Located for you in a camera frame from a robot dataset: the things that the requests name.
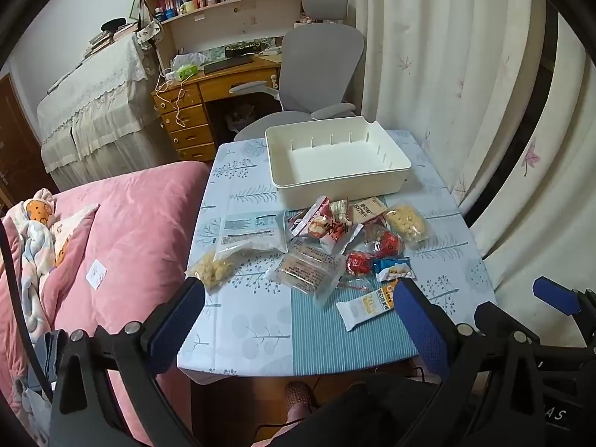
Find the person's dark trousers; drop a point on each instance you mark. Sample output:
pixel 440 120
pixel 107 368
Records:
pixel 363 409

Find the stack of books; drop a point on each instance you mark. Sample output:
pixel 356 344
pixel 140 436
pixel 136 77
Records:
pixel 100 42

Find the waste bin under desk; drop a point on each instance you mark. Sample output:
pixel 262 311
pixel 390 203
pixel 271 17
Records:
pixel 238 118

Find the yellow crispy noodle snack packet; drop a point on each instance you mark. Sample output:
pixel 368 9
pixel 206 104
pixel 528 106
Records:
pixel 407 223
pixel 212 270

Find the pink quilt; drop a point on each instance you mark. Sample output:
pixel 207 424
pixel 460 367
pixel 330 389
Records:
pixel 135 233

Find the white red-edged biscuit packet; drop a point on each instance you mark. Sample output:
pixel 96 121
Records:
pixel 340 207

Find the green tissue pack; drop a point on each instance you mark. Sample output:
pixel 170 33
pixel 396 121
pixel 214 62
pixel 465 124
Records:
pixel 187 72

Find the white paper label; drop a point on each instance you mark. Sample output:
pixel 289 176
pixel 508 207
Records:
pixel 97 274

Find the clear brown cake packet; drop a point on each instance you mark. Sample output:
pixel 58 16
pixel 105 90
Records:
pixel 302 272

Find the small blue snack packet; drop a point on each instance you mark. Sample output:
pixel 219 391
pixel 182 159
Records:
pixel 393 270

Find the red nut ball snack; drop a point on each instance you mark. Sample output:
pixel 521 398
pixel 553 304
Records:
pixel 361 264
pixel 390 243

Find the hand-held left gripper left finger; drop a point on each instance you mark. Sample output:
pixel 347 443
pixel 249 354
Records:
pixel 181 316

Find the person's slippered foot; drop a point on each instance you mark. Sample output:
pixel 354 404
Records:
pixel 298 396

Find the grey office chair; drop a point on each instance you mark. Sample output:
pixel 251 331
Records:
pixel 321 56

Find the beige cracker packet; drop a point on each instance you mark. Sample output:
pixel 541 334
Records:
pixel 368 209

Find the lace cloth covered furniture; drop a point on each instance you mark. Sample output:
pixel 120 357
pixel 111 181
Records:
pixel 93 102

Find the hanging printed fabric bag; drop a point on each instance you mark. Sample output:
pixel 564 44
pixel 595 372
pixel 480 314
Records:
pixel 150 35

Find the white and orange bar packet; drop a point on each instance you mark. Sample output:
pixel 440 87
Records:
pixel 363 307

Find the brown wooden door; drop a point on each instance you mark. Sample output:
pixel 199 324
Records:
pixel 18 139

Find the white and blue snack packet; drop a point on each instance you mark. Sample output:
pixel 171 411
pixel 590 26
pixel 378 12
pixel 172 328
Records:
pixel 251 235

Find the brown and red snack packet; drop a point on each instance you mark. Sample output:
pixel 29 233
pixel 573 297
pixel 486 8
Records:
pixel 305 212

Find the white plastic storage tray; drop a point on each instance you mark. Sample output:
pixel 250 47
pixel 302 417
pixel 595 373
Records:
pixel 344 167

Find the black hat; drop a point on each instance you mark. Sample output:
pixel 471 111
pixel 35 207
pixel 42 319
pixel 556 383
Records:
pixel 114 24

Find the wooden bookshelf hutch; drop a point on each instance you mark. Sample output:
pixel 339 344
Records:
pixel 233 11

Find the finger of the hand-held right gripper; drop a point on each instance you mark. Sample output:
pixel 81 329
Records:
pixel 491 317
pixel 556 295

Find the cartoon printed plush blanket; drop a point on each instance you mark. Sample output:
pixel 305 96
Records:
pixel 35 242

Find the large white and red snack bag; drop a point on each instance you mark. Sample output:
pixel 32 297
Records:
pixel 330 237

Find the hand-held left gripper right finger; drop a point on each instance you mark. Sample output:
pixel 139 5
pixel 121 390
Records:
pixel 419 321

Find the white plastic bag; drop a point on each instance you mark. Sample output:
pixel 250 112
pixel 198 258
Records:
pixel 188 59

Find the black keyboard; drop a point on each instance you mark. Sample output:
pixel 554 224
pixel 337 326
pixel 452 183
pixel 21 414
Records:
pixel 229 64

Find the wooden desk with drawers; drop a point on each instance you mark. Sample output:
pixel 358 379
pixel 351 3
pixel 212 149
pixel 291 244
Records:
pixel 186 125

